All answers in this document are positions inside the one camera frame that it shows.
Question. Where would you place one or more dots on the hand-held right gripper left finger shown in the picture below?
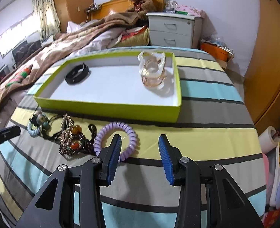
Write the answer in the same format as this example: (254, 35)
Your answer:
(115, 152)

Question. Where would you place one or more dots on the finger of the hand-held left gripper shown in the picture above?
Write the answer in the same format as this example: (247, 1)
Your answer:
(2, 136)

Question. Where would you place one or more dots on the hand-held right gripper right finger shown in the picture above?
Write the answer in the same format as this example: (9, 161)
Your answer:
(164, 154)

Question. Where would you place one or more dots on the shallow green cardboard box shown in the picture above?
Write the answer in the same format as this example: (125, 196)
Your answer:
(106, 110)

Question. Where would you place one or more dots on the clear amber hair claw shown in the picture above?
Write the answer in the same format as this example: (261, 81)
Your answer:
(151, 71)

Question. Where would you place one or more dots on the black wristband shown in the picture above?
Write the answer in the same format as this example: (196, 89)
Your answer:
(77, 74)

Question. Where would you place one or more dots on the dark monitor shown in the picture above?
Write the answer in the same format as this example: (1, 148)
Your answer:
(26, 49)

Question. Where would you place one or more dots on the brown fleece blanket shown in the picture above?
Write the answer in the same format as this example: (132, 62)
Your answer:
(49, 54)

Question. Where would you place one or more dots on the white paper roll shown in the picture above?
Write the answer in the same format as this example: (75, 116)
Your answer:
(266, 140)

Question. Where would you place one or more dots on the white duvet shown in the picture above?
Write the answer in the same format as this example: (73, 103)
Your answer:
(102, 40)

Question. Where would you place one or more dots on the orange box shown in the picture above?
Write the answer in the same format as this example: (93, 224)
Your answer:
(213, 52)

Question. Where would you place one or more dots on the white nightstand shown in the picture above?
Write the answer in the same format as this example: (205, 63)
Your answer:
(170, 30)

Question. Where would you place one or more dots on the patterned curtain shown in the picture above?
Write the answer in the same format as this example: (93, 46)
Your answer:
(46, 14)

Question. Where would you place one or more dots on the wooden headboard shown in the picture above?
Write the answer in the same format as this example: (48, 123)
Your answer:
(116, 7)

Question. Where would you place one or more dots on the power strip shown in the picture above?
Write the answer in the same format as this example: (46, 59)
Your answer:
(93, 7)

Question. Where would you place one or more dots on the pink tissue box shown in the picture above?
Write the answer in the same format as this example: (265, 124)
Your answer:
(192, 10)

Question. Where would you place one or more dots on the wooden wardrobe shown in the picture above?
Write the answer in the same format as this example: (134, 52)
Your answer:
(270, 52)

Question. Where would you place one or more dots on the tall wooden cabinet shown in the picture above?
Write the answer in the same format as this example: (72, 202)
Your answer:
(71, 2)

